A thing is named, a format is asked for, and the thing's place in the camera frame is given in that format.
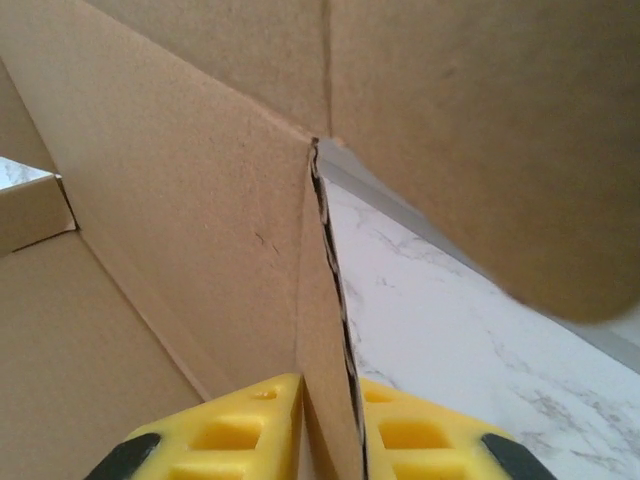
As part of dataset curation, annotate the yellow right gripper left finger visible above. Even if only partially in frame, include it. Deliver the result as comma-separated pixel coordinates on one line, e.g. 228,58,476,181
89,372,305,480

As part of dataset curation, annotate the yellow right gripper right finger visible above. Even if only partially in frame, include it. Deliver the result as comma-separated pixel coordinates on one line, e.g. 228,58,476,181
358,377,551,480

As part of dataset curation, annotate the brown cardboard box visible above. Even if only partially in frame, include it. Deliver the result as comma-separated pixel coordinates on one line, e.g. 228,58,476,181
0,0,640,480

